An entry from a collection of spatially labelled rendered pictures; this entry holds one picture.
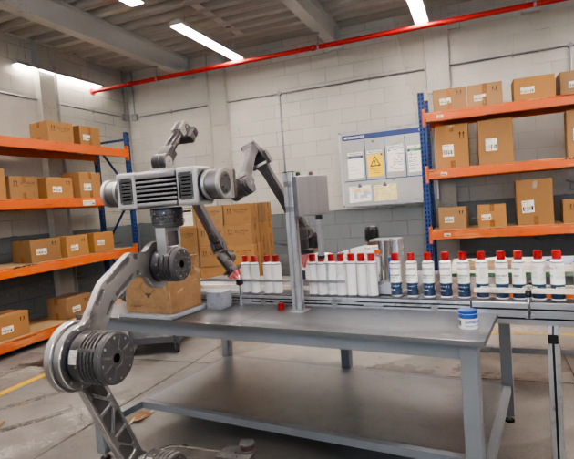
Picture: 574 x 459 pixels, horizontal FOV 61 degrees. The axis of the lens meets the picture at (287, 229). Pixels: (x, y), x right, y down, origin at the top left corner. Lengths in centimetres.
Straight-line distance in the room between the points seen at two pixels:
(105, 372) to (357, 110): 579
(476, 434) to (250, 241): 432
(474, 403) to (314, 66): 595
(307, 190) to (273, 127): 508
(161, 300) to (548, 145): 533
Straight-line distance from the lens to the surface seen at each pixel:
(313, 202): 233
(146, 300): 260
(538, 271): 222
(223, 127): 767
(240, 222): 592
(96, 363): 172
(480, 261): 223
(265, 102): 747
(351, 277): 239
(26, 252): 610
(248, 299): 266
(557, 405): 221
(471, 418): 198
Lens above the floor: 135
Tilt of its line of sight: 3 degrees down
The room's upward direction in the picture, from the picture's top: 4 degrees counter-clockwise
